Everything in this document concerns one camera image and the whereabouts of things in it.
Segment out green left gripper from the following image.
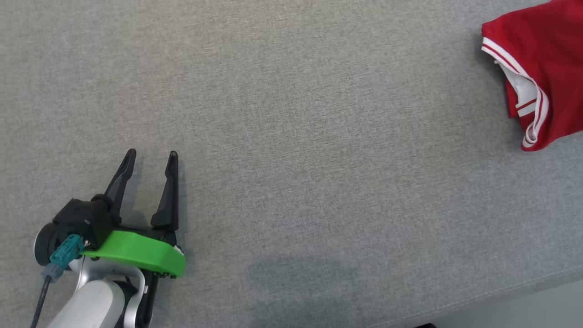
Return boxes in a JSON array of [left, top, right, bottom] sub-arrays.
[[81, 148, 186, 328]]

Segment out black cable with teal plug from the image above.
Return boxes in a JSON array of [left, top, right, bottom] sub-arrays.
[[30, 234, 86, 328]]

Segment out grey fabric sofa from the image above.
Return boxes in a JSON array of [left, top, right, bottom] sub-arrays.
[[0, 0, 583, 328]]

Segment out red jersey with number print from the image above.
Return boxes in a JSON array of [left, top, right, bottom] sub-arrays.
[[481, 0, 583, 152]]

